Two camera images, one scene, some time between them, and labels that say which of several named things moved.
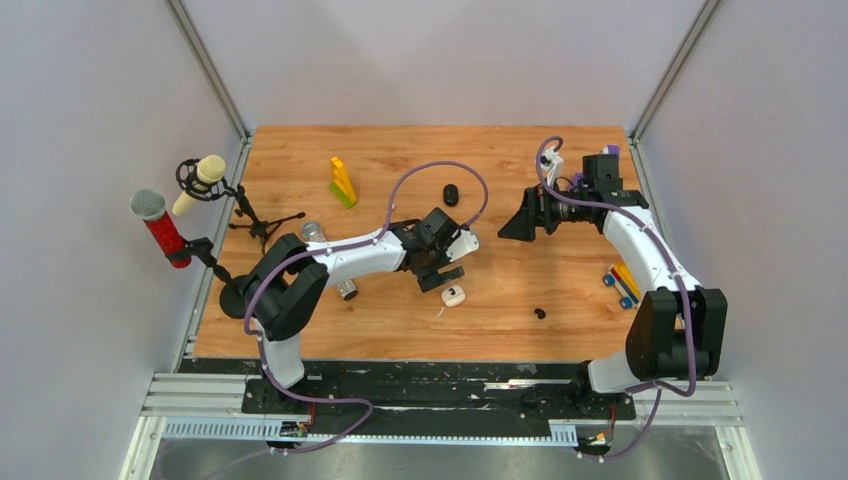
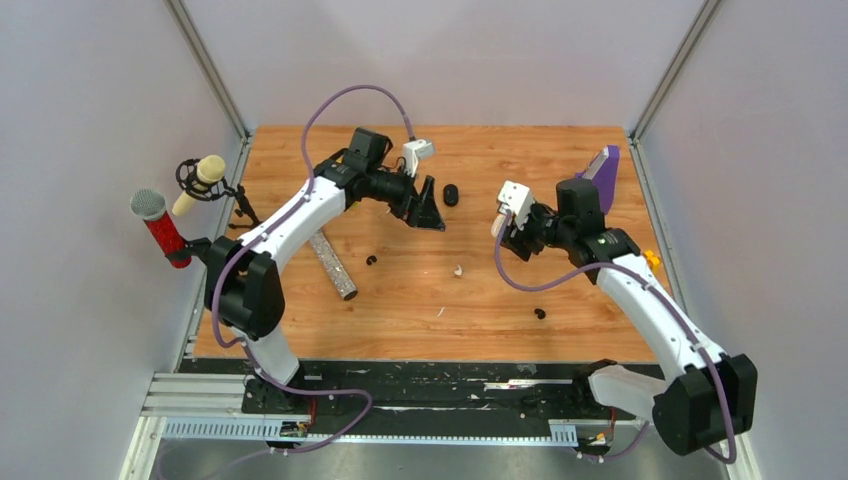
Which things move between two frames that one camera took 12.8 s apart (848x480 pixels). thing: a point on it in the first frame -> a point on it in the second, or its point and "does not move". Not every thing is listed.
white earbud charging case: [453, 296] -> [497, 224]
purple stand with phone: [601, 170] does not move
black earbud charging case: [450, 195] does not move
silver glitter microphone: [313, 233] does not move
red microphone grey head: [150, 205] does not move
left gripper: [432, 278] -> [419, 211]
